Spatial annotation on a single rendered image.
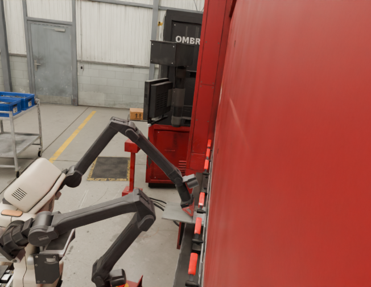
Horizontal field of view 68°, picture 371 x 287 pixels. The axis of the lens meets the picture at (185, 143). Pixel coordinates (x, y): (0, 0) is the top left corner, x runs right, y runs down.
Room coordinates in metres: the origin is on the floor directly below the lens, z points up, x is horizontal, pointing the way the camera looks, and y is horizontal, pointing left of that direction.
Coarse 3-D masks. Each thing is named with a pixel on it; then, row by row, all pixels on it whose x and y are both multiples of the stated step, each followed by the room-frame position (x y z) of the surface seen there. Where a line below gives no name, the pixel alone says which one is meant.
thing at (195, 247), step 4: (200, 232) 1.35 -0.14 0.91; (200, 236) 1.32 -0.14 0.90; (192, 244) 1.24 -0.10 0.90; (200, 244) 1.25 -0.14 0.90; (192, 248) 1.21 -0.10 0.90; (196, 248) 1.21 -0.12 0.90; (200, 248) 1.22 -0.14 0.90; (192, 252) 1.20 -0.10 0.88; (196, 252) 1.20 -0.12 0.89; (200, 252) 1.20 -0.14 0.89
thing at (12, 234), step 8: (8, 232) 0.80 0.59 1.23; (16, 232) 0.80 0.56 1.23; (0, 240) 0.77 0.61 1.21; (8, 240) 0.78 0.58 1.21; (16, 240) 0.78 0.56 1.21; (24, 240) 0.79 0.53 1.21; (0, 248) 0.75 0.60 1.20; (8, 248) 0.77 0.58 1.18; (16, 248) 0.78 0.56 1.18; (8, 256) 0.75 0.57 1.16; (16, 256) 0.77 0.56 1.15
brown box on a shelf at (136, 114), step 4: (132, 108) 3.50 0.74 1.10; (136, 108) 3.52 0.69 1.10; (132, 112) 3.34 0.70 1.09; (136, 112) 3.35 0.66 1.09; (140, 112) 3.36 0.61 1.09; (128, 116) 3.48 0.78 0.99; (132, 116) 3.33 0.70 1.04; (136, 116) 3.34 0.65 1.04; (140, 116) 3.36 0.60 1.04; (132, 120) 3.32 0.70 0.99; (136, 120) 3.33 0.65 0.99; (140, 120) 3.35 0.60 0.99; (144, 120) 3.36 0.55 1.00
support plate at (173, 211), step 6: (168, 204) 1.46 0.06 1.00; (174, 204) 1.47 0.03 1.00; (168, 210) 1.40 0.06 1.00; (174, 210) 1.41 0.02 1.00; (180, 210) 1.41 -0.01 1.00; (204, 210) 1.44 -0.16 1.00; (162, 216) 1.33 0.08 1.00; (168, 216) 1.34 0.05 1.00; (174, 216) 1.34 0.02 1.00; (180, 216) 1.35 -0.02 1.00; (186, 216) 1.36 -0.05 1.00; (186, 222) 1.31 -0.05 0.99; (192, 222) 1.31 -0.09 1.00
